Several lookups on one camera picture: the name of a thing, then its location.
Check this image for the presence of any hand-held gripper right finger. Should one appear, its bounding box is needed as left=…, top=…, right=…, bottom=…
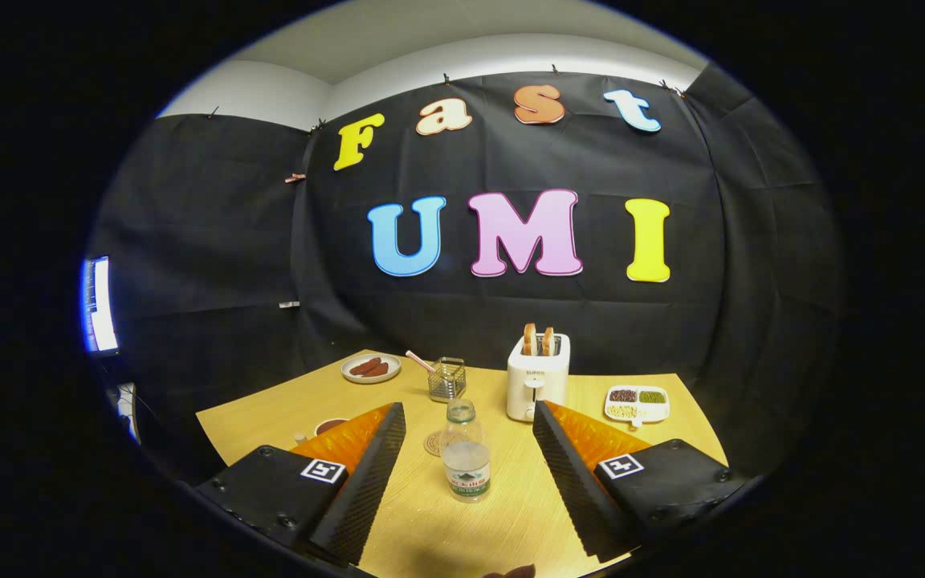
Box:
left=532, top=400, right=748, bottom=564

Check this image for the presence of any clear plastic bottle green label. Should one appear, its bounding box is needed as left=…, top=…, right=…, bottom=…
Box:
left=440, top=399, right=492, bottom=503

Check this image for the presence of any beige cup with wooden handle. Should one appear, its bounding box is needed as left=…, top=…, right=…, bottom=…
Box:
left=294, top=417, right=351, bottom=445

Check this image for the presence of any wooden table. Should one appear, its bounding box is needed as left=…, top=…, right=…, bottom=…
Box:
left=195, top=349, right=730, bottom=578

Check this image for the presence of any metal wire basket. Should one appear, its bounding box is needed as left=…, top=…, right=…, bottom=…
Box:
left=428, top=357, right=467, bottom=403

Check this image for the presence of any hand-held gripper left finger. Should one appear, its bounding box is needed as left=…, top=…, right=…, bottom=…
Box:
left=194, top=401, right=407, bottom=567

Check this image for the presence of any small round beige plate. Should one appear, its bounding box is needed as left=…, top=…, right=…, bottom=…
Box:
left=340, top=353, right=402, bottom=385

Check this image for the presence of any lit monitor screen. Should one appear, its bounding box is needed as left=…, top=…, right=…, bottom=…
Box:
left=81, top=255, right=120, bottom=354

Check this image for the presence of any white divided tray with beans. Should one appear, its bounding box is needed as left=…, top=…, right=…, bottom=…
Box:
left=604, top=385, right=670, bottom=426

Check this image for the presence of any white toaster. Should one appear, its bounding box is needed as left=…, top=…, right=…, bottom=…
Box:
left=506, top=332, right=572, bottom=423

